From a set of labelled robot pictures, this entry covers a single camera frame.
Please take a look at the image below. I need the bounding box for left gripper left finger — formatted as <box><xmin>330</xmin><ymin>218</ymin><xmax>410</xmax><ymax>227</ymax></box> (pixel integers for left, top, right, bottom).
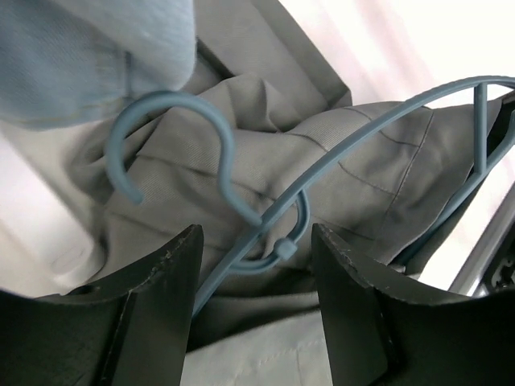
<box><xmin>1</xmin><ymin>225</ymin><xmax>204</xmax><ymax>385</ymax></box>

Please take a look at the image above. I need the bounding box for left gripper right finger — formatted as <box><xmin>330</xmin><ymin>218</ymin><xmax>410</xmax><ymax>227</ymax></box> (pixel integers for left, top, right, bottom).
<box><xmin>311</xmin><ymin>224</ymin><xmax>514</xmax><ymax>385</ymax></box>

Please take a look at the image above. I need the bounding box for blue plastic hanger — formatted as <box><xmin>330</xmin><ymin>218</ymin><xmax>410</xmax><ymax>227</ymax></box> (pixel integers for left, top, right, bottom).
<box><xmin>105</xmin><ymin>76</ymin><xmax>514</xmax><ymax>314</ymax></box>

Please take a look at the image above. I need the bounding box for light blue denim skirt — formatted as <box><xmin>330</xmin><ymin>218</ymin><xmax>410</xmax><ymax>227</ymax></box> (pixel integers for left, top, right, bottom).
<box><xmin>1</xmin><ymin>1</ymin><xmax>196</xmax><ymax>130</ymax></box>

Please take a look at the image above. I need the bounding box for grey garment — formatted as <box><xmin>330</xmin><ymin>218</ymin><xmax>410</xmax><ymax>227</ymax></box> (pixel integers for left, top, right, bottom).
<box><xmin>69</xmin><ymin>1</ymin><xmax>481</xmax><ymax>385</ymax></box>

